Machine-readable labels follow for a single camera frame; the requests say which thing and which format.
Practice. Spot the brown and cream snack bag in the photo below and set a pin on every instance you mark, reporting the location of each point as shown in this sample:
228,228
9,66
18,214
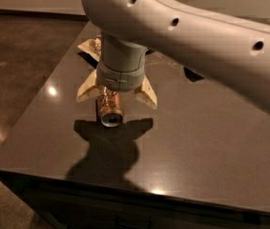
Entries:
92,47

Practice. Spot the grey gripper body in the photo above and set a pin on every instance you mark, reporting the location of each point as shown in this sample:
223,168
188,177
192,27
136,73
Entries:
119,76

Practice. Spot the green snack bag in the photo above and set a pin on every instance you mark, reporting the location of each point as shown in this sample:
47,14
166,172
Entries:
193,77

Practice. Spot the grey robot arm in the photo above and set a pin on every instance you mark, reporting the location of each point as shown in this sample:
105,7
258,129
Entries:
234,52

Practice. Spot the orange soda can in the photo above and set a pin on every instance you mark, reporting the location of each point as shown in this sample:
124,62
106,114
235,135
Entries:
109,109

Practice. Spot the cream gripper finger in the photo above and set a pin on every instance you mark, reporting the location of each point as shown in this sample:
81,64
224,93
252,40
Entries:
145,94
91,88

